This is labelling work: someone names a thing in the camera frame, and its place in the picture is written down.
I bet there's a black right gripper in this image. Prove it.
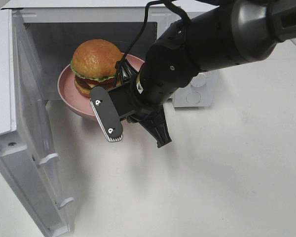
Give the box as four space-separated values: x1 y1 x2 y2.
90 60 173 148

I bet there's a white round door-release button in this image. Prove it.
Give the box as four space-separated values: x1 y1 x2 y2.
186 92 201 104

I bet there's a toy burger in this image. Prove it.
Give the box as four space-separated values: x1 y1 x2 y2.
70 39 123 98

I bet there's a pink round plate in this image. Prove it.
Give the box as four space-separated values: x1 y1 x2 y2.
57 53 146 118

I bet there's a white microwave door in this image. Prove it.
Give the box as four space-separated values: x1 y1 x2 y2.
0 9 73 237

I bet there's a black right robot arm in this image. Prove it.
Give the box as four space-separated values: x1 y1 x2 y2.
90 0 296 147

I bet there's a white lower microwave knob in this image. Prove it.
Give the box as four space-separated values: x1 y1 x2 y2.
190 73 208 87

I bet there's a white microwave oven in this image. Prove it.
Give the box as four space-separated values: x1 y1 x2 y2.
1 0 219 107

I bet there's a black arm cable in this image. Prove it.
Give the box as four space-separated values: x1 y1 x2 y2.
113 0 190 87

